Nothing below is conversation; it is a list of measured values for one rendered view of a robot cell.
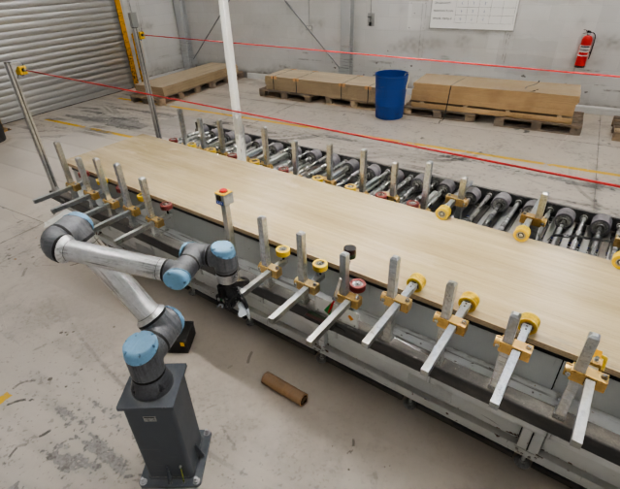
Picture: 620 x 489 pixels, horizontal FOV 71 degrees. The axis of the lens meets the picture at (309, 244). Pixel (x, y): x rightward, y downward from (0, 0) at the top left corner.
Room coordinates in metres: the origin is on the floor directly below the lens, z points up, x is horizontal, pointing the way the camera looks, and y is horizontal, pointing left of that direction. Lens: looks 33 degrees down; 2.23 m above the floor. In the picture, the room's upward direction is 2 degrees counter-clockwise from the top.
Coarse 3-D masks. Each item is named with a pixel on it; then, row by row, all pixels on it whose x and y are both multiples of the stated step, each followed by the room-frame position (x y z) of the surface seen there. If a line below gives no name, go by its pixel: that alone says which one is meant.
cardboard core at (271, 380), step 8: (264, 376) 1.84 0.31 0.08; (272, 376) 1.83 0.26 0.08; (272, 384) 1.79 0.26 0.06; (280, 384) 1.77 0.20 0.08; (288, 384) 1.77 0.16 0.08; (280, 392) 1.74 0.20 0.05; (288, 392) 1.72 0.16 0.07; (296, 392) 1.71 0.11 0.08; (304, 392) 1.72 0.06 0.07; (296, 400) 1.67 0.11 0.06; (304, 400) 1.70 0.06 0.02
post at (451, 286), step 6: (450, 282) 1.36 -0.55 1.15; (456, 282) 1.36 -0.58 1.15; (450, 288) 1.35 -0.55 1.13; (456, 288) 1.36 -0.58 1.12; (444, 294) 1.36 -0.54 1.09; (450, 294) 1.34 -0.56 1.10; (444, 300) 1.36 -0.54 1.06; (450, 300) 1.34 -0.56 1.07; (444, 306) 1.35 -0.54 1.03; (450, 306) 1.34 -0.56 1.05; (444, 312) 1.35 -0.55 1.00; (450, 312) 1.35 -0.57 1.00; (438, 330) 1.36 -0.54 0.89; (444, 330) 1.34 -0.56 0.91; (438, 336) 1.36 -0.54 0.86; (438, 360) 1.34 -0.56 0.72
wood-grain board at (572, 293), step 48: (144, 144) 3.83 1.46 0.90; (192, 192) 2.78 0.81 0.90; (240, 192) 2.76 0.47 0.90; (288, 192) 2.73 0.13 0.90; (336, 192) 2.71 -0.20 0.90; (288, 240) 2.11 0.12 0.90; (336, 240) 2.10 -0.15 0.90; (384, 240) 2.08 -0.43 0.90; (432, 240) 2.06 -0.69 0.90; (480, 240) 2.05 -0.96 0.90; (528, 240) 2.03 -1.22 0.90; (432, 288) 1.63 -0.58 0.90; (480, 288) 1.62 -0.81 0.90; (528, 288) 1.61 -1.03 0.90; (576, 288) 1.60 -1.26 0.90; (576, 336) 1.29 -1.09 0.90
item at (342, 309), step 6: (360, 294) 1.68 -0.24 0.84; (342, 306) 1.57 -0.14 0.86; (348, 306) 1.59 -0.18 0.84; (336, 312) 1.53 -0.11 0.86; (342, 312) 1.54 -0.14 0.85; (330, 318) 1.49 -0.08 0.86; (336, 318) 1.50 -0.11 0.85; (324, 324) 1.45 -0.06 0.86; (330, 324) 1.46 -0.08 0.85; (318, 330) 1.42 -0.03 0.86; (324, 330) 1.43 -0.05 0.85; (312, 336) 1.38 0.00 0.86; (318, 336) 1.39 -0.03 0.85; (306, 342) 1.36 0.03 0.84; (312, 342) 1.35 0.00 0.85
